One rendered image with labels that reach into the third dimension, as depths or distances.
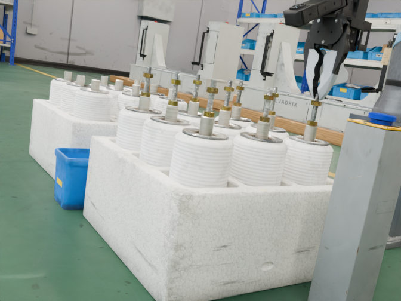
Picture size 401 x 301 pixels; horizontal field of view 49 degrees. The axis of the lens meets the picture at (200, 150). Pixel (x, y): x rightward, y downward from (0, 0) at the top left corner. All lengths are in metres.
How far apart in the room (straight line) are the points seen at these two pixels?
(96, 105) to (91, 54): 6.33
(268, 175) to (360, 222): 0.17
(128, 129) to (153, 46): 4.58
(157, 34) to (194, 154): 4.84
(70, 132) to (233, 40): 3.34
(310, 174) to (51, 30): 6.62
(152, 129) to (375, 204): 0.38
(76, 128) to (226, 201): 0.55
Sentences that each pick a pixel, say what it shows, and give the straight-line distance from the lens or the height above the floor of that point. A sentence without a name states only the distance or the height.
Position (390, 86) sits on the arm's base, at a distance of 1.19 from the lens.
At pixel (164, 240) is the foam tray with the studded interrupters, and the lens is 0.66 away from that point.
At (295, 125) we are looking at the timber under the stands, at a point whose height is 0.06.
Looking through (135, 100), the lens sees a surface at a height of 0.24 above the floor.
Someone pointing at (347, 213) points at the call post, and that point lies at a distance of 0.70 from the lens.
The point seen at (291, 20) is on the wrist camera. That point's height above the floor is 0.46.
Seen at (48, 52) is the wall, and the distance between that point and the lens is 7.25.
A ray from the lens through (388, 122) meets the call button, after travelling 0.69.
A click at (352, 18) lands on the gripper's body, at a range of 0.84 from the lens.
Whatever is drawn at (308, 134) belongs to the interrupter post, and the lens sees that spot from 0.84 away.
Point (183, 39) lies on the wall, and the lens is 8.28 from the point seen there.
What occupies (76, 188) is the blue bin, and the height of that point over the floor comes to 0.05.
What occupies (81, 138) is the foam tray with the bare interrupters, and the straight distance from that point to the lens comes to 1.12.
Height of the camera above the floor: 0.35
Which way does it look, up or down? 11 degrees down
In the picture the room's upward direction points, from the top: 9 degrees clockwise
